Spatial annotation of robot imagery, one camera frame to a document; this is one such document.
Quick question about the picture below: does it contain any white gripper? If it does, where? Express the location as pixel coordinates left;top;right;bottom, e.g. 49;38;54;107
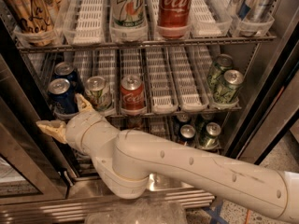
36;93;120;159

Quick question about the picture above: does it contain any blue pepsi can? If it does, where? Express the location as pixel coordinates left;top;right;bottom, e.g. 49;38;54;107
48;78;78;114
54;62;84;93

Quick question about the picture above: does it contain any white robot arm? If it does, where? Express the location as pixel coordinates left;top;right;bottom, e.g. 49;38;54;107
36;94;299;224

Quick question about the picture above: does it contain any white 7up can middle shelf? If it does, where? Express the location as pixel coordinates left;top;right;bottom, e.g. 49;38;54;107
85;76;112;111

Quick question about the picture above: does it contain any white 7up can shelf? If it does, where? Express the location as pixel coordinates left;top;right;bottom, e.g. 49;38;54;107
85;76;112;111
110;0;145;28

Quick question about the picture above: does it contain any glass fridge door left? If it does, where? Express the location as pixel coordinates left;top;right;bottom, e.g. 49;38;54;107
0;14;69;205

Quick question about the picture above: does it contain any red coca-cola can middle shelf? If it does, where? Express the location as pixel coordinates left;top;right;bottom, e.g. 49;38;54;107
121;75;144;110

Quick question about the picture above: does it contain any red coca-cola can shelf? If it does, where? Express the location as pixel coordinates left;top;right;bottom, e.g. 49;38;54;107
121;75;144;110
157;0;192;39

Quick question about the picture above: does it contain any gold la croix can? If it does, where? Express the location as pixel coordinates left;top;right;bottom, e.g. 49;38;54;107
4;0;53;47

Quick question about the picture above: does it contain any blue can bottom shelf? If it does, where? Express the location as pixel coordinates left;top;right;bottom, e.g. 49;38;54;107
178;124;195;147

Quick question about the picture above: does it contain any white 7up can top shelf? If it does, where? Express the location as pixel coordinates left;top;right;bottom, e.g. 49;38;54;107
110;0;145;28

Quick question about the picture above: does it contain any green can bottom shelf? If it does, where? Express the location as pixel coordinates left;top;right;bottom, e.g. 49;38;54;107
199;122;221;148

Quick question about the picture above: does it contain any green can shelf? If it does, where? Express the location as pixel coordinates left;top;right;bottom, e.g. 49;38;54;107
199;122;221;148
206;54;233;91
213;70;244;104

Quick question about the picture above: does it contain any red coca-cola can top shelf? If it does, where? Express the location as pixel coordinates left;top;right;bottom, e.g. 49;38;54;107
157;0;192;39

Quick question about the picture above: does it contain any front green can middle shelf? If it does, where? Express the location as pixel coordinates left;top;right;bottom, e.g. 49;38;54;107
213;70;244;104

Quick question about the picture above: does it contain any rear green can middle shelf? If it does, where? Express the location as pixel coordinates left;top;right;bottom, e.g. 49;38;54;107
206;54;233;91

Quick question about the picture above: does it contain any steel fridge door right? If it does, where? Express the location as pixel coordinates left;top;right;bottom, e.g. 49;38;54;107
221;5;299;164

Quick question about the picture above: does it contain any blue tape cross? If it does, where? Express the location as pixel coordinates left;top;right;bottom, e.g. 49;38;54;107
204;203;230;224

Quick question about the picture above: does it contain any middle wire shelf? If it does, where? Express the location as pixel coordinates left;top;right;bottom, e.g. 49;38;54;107
54;105;243;124

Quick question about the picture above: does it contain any wire shelf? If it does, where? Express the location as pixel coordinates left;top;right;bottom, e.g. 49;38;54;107
54;105;243;124
17;31;277;54

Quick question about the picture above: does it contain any top wire shelf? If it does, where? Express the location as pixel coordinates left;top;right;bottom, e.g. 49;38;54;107
17;31;277;54

